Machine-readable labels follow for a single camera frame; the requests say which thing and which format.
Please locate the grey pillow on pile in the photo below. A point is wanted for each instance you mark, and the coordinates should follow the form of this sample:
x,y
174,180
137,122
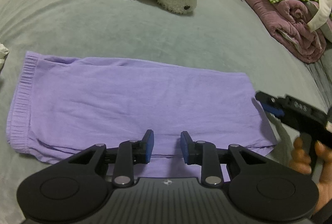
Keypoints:
x,y
321,20

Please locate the cream white garment on pile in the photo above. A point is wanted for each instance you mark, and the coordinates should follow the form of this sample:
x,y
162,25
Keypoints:
x,y
320,6

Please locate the folded white garment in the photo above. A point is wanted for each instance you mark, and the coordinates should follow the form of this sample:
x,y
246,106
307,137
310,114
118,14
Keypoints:
x,y
4,51

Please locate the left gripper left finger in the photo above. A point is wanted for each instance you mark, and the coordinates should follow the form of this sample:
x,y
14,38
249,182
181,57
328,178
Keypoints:
x,y
142,149

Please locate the purple pants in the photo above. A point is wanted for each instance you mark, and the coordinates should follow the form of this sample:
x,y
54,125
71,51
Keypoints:
x,y
63,105

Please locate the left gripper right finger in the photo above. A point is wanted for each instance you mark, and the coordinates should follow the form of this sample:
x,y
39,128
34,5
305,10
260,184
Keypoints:
x,y
192,152

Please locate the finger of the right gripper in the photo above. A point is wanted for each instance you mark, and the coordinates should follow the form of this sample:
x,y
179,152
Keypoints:
x,y
266,100
273,110

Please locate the person's right hand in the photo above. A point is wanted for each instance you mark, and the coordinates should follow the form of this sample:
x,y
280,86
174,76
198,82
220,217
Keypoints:
x,y
301,162

